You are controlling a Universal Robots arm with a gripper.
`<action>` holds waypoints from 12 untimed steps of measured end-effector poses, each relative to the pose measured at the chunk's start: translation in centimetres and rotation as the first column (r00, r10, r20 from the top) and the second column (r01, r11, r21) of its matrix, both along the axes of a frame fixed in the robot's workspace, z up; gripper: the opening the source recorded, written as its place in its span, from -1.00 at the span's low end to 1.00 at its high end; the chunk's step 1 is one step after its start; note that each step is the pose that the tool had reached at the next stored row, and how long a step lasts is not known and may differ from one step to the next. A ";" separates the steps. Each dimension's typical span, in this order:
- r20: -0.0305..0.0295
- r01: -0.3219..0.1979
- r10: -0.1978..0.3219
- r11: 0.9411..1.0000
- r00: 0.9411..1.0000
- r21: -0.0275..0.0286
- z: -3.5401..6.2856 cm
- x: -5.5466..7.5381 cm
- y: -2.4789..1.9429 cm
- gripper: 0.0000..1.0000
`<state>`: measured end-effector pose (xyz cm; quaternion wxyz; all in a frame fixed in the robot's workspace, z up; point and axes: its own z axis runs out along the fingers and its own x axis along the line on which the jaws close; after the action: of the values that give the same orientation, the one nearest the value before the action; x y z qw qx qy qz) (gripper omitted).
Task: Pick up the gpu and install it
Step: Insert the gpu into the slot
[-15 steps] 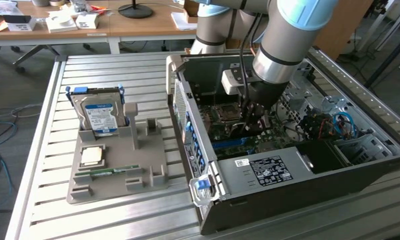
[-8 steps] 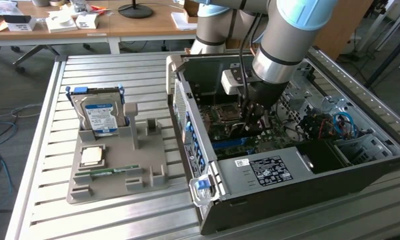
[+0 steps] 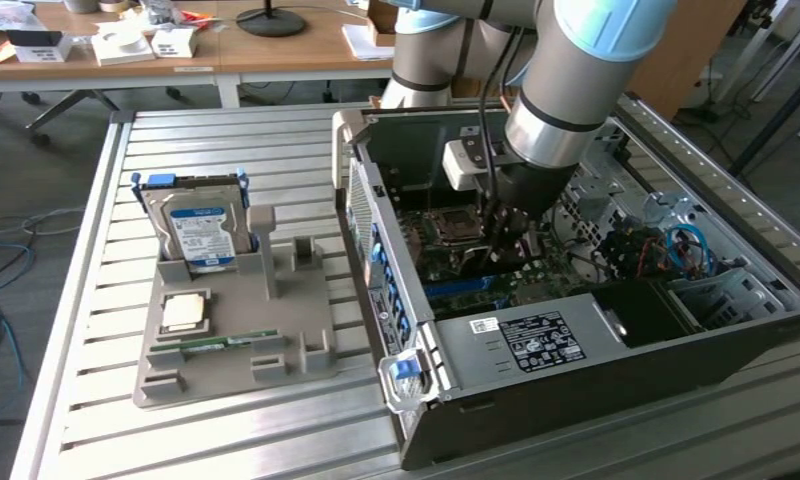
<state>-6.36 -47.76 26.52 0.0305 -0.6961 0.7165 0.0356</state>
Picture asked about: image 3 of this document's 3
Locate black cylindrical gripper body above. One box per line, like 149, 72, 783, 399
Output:
491, 160, 578, 218

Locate green graphics card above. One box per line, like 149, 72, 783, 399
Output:
432, 243, 548, 277

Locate metal CPU socket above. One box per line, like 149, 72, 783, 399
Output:
420, 208, 488, 247

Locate green motherboard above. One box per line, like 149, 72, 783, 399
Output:
399, 192, 595, 319

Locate grey chipset heatsink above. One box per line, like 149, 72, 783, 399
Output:
511, 285, 556, 307

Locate long blue expansion slot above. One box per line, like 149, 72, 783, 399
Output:
426, 277, 496, 297

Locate black power connector bundle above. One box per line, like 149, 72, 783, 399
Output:
599, 222, 650, 279

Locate grey power supply unit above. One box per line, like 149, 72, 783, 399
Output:
432, 292, 626, 391

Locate blue case latch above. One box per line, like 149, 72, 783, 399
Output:
386, 357, 420, 387

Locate open black PC case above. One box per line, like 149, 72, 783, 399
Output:
331, 92, 800, 471

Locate white paper stack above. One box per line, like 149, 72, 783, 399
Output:
342, 23, 396, 62

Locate wooden cabinet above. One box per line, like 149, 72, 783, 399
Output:
603, 0, 753, 121

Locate open cardboard box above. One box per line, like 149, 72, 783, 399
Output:
366, 0, 402, 35

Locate grey parts rack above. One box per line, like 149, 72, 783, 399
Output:
131, 204, 340, 409

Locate hard disk with blue rails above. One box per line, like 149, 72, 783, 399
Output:
131, 168, 260, 274

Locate wooden desk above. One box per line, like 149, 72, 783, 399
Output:
0, 0, 225, 146
217, 0, 528, 109

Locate green RAM stick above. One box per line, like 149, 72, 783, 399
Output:
153, 328, 283, 354

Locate CPU chip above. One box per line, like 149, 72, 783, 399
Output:
159, 293, 209, 332

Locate black round lamp base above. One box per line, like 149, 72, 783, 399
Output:
235, 0, 307, 39

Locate orange tool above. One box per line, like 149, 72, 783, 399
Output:
176, 9, 223, 30

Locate white labelled box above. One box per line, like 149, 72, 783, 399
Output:
149, 27, 200, 60

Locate white box with round roll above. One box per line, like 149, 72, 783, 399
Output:
89, 20, 157, 68

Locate black and white box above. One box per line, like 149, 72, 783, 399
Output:
4, 29, 75, 65

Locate clear plastic bags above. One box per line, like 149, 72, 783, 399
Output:
0, 0, 49, 32

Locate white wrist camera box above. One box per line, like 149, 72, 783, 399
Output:
442, 139, 503, 192

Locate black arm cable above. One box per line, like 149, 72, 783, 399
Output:
474, 24, 530, 201

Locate red orange wire bundle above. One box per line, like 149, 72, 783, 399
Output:
639, 237, 673, 275

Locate blue data wire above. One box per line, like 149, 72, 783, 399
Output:
664, 239, 693, 275
666, 226, 721, 281

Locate grey floor cable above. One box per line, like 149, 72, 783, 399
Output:
0, 207, 85, 237

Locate blue floor cable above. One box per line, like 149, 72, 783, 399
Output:
0, 219, 36, 429

